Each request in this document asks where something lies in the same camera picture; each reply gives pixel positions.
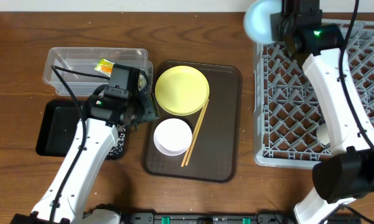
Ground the blue bowl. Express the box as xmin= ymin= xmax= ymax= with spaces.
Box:
xmin=243 ymin=0 xmax=282 ymax=44

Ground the white bowl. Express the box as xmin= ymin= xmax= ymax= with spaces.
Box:
xmin=153 ymin=118 xmax=192 ymax=156

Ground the green snack wrapper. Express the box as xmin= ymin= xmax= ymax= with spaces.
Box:
xmin=95 ymin=58 xmax=115 ymax=77

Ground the small white green cup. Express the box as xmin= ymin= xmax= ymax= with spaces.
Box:
xmin=316 ymin=123 xmax=330 ymax=145

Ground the rice grains pile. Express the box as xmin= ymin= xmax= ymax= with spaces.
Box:
xmin=106 ymin=126 xmax=126 ymax=160

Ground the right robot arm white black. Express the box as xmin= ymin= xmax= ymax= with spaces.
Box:
xmin=270 ymin=9 xmax=374 ymax=223

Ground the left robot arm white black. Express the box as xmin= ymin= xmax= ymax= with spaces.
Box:
xmin=12 ymin=92 xmax=159 ymax=223

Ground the grey dishwasher rack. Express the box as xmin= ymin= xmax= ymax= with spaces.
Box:
xmin=253 ymin=21 xmax=374 ymax=169

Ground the yellow plate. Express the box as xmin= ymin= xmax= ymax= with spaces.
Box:
xmin=154 ymin=65 xmax=210 ymax=116

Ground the clear plastic bin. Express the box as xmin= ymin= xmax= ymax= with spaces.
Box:
xmin=43 ymin=47 xmax=153 ymax=96

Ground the black tray bin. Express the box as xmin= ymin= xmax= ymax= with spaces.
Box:
xmin=35 ymin=99 xmax=129 ymax=161

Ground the brown serving tray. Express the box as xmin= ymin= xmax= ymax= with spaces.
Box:
xmin=142 ymin=62 xmax=242 ymax=183

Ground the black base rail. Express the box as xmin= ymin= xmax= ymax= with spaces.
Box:
xmin=80 ymin=203 xmax=362 ymax=224

